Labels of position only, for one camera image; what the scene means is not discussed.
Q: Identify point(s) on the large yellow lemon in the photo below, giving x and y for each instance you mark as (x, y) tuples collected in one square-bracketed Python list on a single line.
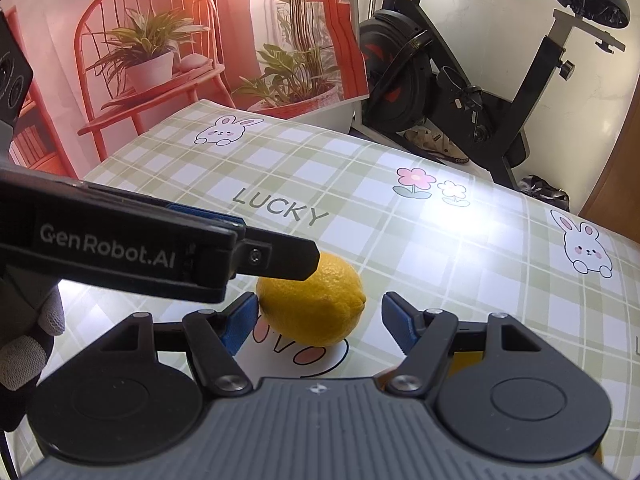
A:
[(465, 362)]

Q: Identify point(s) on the wall poster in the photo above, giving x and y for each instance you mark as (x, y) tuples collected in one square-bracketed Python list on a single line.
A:
[(150, 60)]

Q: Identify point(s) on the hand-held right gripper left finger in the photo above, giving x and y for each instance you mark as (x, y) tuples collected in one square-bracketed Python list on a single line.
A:
[(240, 322)]

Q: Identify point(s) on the black exercise bike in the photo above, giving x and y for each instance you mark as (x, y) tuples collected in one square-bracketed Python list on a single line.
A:
[(425, 70)]

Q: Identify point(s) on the person's left hand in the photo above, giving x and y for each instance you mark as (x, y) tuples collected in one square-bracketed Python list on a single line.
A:
[(22, 360)]

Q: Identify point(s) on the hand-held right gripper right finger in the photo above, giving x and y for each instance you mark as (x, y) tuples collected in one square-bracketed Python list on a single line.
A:
[(400, 325)]

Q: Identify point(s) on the sandal under bike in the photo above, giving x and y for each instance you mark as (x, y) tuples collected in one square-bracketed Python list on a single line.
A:
[(440, 147)]

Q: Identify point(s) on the green checked tablecloth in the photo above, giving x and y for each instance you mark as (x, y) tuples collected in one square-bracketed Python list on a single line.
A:
[(400, 240)]

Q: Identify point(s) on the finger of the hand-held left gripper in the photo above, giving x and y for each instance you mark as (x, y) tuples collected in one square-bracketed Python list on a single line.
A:
[(210, 216), (285, 260)]

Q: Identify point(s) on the black bag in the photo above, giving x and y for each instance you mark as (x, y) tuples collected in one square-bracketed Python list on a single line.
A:
[(542, 192)]

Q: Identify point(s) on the brown wooden panel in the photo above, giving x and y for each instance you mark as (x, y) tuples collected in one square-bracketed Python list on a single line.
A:
[(620, 195)]

